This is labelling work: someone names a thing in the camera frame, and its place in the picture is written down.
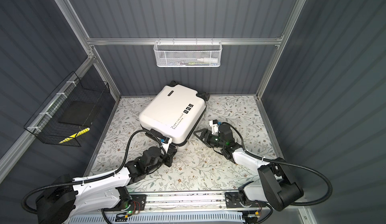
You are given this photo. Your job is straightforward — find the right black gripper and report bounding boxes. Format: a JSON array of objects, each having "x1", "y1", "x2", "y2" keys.
[{"x1": 194, "y1": 129, "x2": 226, "y2": 150}]

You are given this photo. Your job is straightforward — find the white hard-shell suitcase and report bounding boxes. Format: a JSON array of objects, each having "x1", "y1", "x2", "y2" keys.
[{"x1": 139, "y1": 81, "x2": 210, "y2": 147}]

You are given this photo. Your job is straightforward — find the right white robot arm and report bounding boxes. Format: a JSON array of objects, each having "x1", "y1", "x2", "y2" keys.
[{"x1": 193, "y1": 121, "x2": 304, "y2": 211}]

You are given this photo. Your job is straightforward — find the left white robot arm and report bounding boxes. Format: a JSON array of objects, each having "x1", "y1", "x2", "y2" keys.
[{"x1": 36, "y1": 145, "x2": 177, "y2": 224}]

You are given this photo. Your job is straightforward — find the white vented panel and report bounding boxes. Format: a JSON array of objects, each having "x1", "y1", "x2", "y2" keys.
[{"x1": 66, "y1": 211, "x2": 245, "y2": 224}]

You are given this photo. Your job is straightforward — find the white tube in basket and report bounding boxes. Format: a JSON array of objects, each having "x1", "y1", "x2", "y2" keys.
[{"x1": 197, "y1": 58, "x2": 218, "y2": 64}]

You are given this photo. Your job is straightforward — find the yellow black striped label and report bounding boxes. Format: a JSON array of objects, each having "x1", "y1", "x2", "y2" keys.
[{"x1": 59, "y1": 127, "x2": 90, "y2": 144}]

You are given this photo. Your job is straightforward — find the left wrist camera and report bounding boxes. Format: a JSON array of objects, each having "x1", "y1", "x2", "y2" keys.
[{"x1": 159, "y1": 137, "x2": 172, "y2": 156}]

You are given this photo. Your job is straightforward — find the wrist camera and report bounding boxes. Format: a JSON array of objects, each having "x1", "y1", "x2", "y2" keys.
[
  {"x1": 209, "y1": 119, "x2": 222, "y2": 136},
  {"x1": 159, "y1": 137, "x2": 172, "y2": 156}
]

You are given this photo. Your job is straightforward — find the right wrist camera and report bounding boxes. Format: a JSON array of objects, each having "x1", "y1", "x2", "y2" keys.
[{"x1": 209, "y1": 119, "x2": 222, "y2": 136}]

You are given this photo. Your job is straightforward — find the right black corrugated cable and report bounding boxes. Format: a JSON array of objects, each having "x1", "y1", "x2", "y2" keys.
[{"x1": 220, "y1": 122, "x2": 333, "y2": 206}]

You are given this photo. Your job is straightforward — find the black corrugated cable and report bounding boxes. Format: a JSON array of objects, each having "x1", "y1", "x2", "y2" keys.
[
  {"x1": 21, "y1": 129, "x2": 169, "y2": 215},
  {"x1": 220, "y1": 122, "x2": 333, "y2": 206}
]

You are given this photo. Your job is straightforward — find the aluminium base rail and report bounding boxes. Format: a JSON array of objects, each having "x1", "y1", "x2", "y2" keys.
[{"x1": 63, "y1": 189, "x2": 305, "y2": 213}]

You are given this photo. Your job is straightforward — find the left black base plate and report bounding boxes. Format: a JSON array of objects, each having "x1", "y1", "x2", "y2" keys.
[{"x1": 104, "y1": 194, "x2": 147, "y2": 213}]

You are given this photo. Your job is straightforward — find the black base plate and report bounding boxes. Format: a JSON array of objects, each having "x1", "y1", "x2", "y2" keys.
[
  {"x1": 104, "y1": 194, "x2": 147, "y2": 213},
  {"x1": 224, "y1": 192, "x2": 266, "y2": 209}
]

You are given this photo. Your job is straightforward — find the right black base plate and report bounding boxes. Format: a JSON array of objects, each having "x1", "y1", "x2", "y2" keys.
[{"x1": 224, "y1": 192, "x2": 266, "y2": 209}]

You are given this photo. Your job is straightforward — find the white wire mesh basket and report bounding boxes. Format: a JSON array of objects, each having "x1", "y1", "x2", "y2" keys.
[{"x1": 153, "y1": 41, "x2": 223, "y2": 68}]

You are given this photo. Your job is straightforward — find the left black corrugated cable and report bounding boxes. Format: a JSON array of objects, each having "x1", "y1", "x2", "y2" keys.
[{"x1": 21, "y1": 129, "x2": 169, "y2": 215}]

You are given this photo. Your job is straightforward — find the black wire mesh basket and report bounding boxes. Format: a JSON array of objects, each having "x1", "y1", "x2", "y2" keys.
[{"x1": 24, "y1": 73, "x2": 110, "y2": 147}]

